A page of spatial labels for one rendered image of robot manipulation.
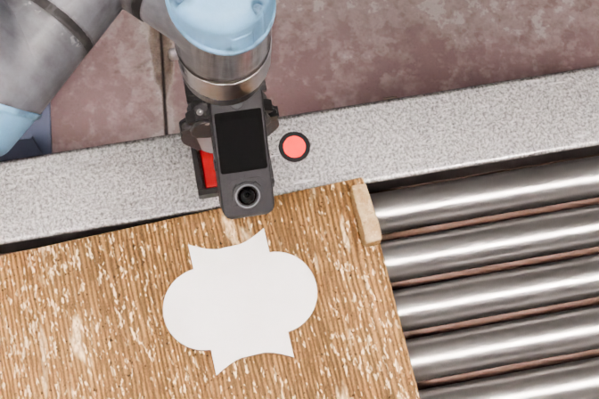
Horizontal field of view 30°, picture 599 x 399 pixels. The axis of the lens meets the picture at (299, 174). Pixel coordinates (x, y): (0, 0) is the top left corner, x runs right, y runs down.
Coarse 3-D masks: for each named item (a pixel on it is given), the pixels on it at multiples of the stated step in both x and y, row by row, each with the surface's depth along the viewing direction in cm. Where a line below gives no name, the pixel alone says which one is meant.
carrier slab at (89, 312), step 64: (320, 192) 109; (0, 256) 106; (64, 256) 106; (128, 256) 107; (320, 256) 108; (0, 320) 105; (64, 320) 105; (128, 320) 105; (320, 320) 106; (384, 320) 106; (0, 384) 103; (64, 384) 103; (128, 384) 104; (192, 384) 104; (256, 384) 104; (320, 384) 105; (384, 384) 105
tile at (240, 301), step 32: (192, 256) 106; (224, 256) 106; (256, 256) 106; (288, 256) 106; (192, 288) 105; (224, 288) 105; (256, 288) 106; (288, 288) 106; (192, 320) 104; (224, 320) 105; (256, 320) 105; (288, 320) 105; (224, 352) 104; (256, 352) 104; (288, 352) 104
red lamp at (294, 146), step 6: (288, 138) 113; (294, 138) 113; (300, 138) 113; (288, 144) 112; (294, 144) 113; (300, 144) 113; (288, 150) 112; (294, 150) 112; (300, 150) 112; (294, 156) 112
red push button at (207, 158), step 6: (204, 156) 111; (210, 156) 111; (204, 162) 111; (210, 162) 111; (204, 168) 111; (210, 168) 111; (204, 174) 110; (210, 174) 110; (204, 180) 110; (210, 180) 110; (216, 180) 110; (210, 186) 110; (216, 186) 110
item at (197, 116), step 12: (264, 84) 97; (192, 96) 97; (204, 96) 90; (264, 96) 99; (192, 108) 98; (204, 108) 96; (264, 108) 97; (192, 120) 97; (204, 120) 97; (192, 132) 98; (204, 132) 99
